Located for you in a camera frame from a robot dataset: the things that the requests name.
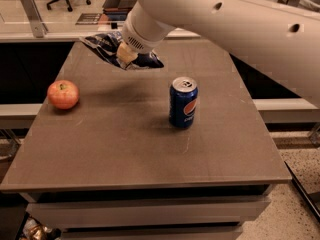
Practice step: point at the lower white drawer front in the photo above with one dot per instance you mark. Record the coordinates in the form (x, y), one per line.
(181, 233)

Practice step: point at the blue chip bag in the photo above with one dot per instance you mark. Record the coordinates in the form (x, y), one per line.
(105, 45)

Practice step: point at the blue Pepsi can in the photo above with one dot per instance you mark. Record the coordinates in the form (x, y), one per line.
(183, 100)

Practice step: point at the red apple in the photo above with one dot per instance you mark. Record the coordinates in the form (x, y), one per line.
(63, 94)

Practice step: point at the upper white drawer front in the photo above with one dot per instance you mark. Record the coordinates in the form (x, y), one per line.
(148, 212)

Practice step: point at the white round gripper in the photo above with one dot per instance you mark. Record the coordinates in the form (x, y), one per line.
(137, 41)

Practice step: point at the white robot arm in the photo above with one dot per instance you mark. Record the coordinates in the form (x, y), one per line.
(280, 41)

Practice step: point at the white drawer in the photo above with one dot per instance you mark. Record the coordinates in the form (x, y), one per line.
(181, 233)
(148, 212)

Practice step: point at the left metal glass post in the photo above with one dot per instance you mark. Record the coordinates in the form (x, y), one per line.
(36, 22)

